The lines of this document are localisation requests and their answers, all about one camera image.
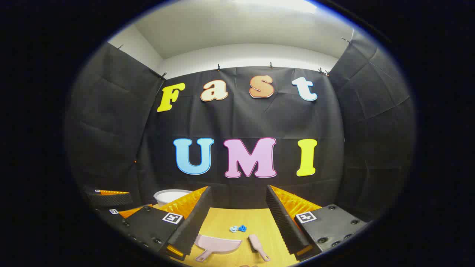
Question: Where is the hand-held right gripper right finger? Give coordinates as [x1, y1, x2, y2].
[266, 185, 368, 261]

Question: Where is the pale pink dustpan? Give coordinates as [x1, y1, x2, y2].
[194, 234, 242, 262]

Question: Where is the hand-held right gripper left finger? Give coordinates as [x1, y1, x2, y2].
[123, 186, 212, 261]

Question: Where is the yellow wooden desktop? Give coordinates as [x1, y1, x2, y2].
[152, 203, 301, 267]

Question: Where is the small pale pink broom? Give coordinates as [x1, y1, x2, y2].
[248, 234, 271, 262]

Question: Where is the white ribbed garbage bin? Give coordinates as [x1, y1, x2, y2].
[153, 189, 193, 207]

